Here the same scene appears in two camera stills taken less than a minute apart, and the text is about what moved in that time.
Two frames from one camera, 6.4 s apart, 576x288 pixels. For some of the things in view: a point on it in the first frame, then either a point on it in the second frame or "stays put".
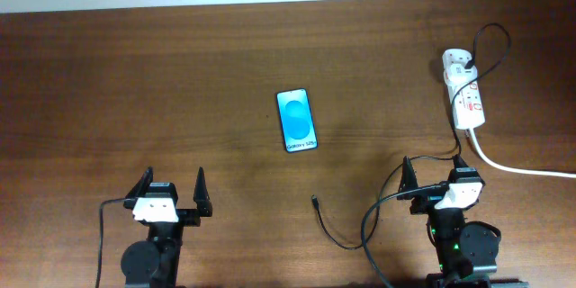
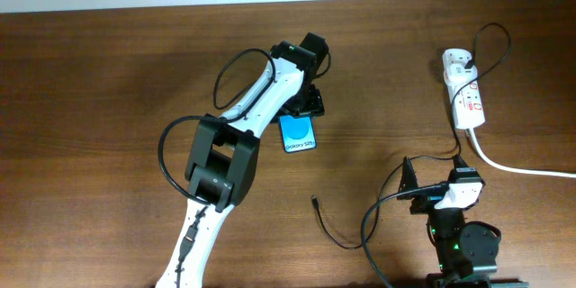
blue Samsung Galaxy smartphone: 297,121 stays put
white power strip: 466,97 stays put
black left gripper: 192,216 → 314,104
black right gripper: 426,199 stays put
